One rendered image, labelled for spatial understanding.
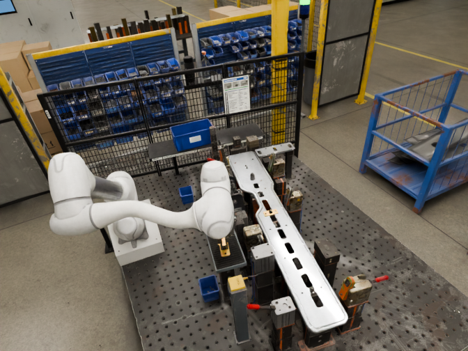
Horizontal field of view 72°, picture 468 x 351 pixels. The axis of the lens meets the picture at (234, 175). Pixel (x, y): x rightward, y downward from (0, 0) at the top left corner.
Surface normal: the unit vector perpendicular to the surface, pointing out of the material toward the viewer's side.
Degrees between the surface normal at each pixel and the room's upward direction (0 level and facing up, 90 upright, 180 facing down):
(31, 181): 88
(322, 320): 0
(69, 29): 90
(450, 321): 0
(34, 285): 0
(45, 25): 90
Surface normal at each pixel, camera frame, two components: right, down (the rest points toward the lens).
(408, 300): -0.07, -0.79
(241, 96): 0.26, 0.58
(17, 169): 0.47, 0.56
